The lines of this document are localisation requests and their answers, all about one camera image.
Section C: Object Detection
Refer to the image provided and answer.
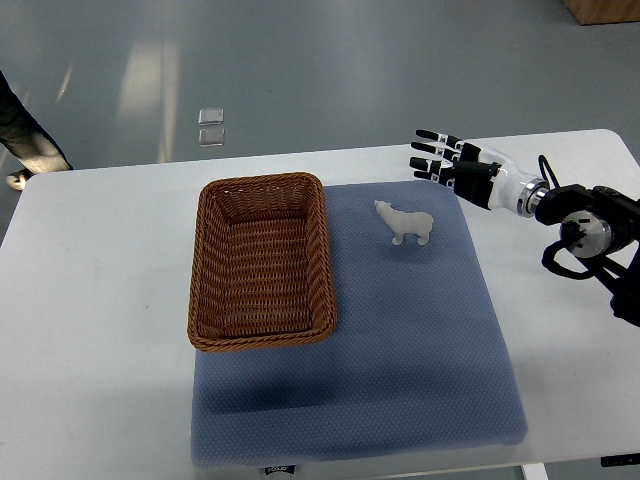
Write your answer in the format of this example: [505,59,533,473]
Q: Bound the black mat label tag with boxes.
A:
[264,465,296,476]

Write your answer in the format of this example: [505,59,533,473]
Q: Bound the wooden cabinet corner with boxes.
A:
[563,0,639,26]

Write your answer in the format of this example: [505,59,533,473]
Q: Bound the brown wicker basket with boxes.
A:
[187,172,337,352]

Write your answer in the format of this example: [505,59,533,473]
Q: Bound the upper clear floor tile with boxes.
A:
[198,107,224,125]

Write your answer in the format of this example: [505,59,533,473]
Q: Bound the white table leg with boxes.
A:
[521,463,549,480]

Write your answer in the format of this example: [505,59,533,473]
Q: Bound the white bear figurine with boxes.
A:
[374,200,434,246]

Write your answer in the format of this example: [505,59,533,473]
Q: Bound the person leg dark trousers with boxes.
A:
[1,74,73,191]

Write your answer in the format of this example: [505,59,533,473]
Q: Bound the blue mesh mat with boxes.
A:
[191,181,527,468]

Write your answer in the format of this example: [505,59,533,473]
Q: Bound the black table control panel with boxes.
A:
[600,453,640,468]

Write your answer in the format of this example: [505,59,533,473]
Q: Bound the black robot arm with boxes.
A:
[528,155,639,326]

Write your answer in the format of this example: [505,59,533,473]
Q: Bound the lower clear floor tile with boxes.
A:
[198,126,225,147]

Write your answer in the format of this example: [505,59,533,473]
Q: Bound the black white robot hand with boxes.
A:
[409,129,550,218]

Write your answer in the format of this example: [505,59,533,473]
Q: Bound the clear floor tile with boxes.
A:
[198,107,224,125]
[198,126,225,147]

